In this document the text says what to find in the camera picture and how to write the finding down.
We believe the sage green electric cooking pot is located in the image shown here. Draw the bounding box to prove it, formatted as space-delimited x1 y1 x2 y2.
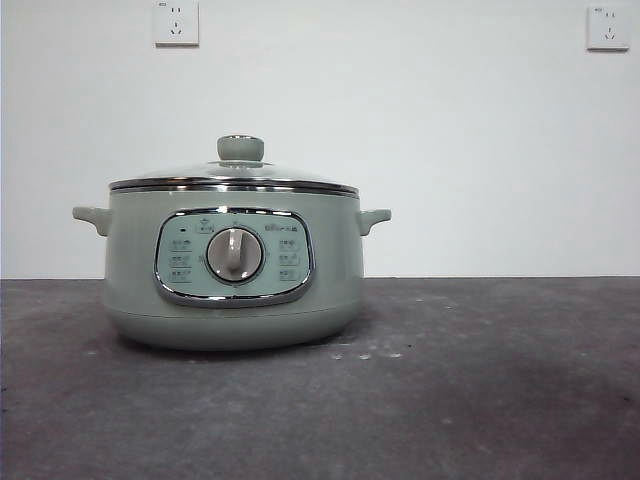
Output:
71 187 393 351

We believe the glass lid with green knob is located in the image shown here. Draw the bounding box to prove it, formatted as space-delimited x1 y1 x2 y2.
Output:
108 133 359 194

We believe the white wall socket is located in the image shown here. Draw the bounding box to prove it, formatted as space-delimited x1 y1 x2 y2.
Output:
586 4 631 52
153 0 201 49

